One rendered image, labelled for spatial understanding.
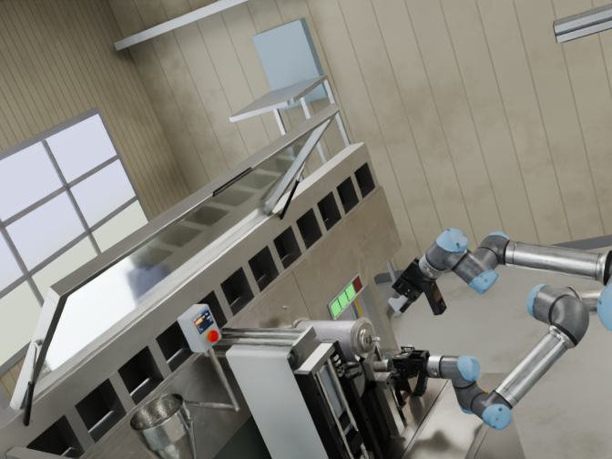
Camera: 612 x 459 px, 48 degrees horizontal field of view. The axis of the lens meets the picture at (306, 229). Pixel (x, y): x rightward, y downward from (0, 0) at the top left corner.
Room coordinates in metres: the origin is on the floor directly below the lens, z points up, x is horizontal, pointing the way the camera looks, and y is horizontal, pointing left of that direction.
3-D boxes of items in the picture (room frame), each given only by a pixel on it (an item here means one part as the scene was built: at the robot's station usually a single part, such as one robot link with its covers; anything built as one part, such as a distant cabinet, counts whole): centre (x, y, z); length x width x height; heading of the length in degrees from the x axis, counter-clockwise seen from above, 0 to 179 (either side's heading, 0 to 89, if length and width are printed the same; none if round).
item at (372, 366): (1.92, -0.06, 1.05); 0.06 x 0.05 x 0.31; 50
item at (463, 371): (1.85, -0.30, 1.11); 0.11 x 0.08 x 0.09; 50
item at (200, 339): (1.58, 0.33, 1.66); 0.07 x 0.07 x 0.10; 50
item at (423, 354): (1.95, -0.17, 1.12); 0.12 x 0.08 x 0.09; 50
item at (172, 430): (1.50, 0.50, 1.50); 0.14 x 0.14 x 0.06
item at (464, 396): (1.83, -0.30, 1.01); 0.11 x 0.08 x 0.11; 14
